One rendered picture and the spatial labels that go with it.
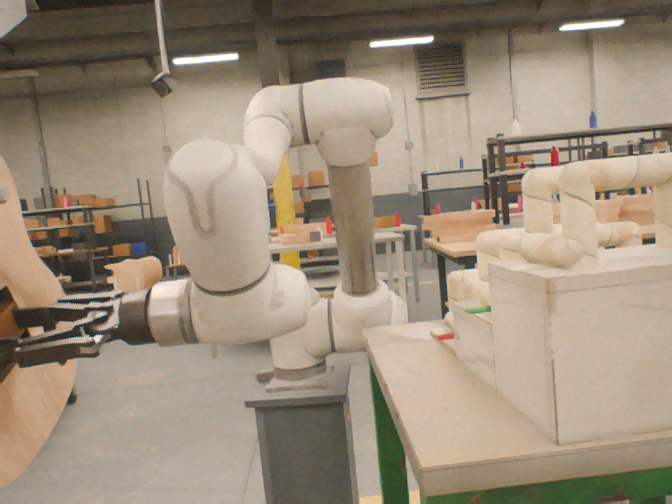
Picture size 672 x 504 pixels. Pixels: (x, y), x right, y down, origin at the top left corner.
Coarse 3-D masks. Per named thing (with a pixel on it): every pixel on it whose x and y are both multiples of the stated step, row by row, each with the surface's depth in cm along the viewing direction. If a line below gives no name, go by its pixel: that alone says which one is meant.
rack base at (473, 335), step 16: (464, 304) 76; (480, 304) 75; (464, 320) 73; (480, 320) 67; (464, 336) 74; (480, 336) 67; (464, 352) 75; (480, 352) 68; (480, 368) 69; (496, 384) 64
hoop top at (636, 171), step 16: (592, 160) 50; (608, 160) 49; (624, 160) 49; (640, 160) 49; (656, 160) 49; (560, 176) 50; (576, 176) 49; (592, 176) 48; (608, 176) 49; (624, 176) 49; (640, 176) 49; (656, 176) 49
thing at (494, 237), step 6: (516, 228) 75; (522, 228) 75; (558, 228) 74; (480, 234) 74; (486, 234) 74; (492, 234) 74; (498, 234) 74; (504, 234) 74; (480, 240) 74; (486, 240) 73; (492, 240) 73; (498, 240) 73; (498, 246) 73
